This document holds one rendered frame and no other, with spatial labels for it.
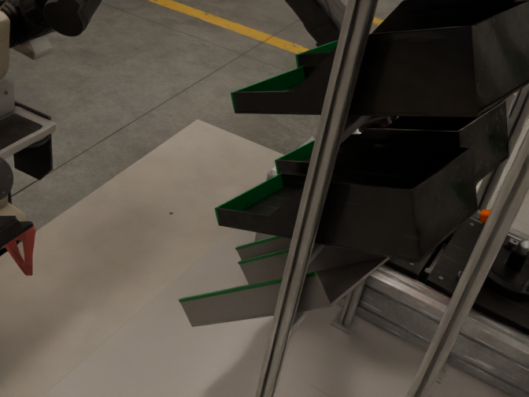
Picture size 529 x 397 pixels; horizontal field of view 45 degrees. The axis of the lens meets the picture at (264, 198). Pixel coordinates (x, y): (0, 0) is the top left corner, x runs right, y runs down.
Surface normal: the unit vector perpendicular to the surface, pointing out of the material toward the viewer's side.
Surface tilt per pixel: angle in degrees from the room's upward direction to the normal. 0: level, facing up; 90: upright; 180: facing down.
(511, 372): 90
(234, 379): 0
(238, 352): 0
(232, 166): 0
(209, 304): 90
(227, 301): 90
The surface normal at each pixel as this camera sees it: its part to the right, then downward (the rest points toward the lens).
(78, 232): 0.15, -0.80
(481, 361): -0.51, 0.44
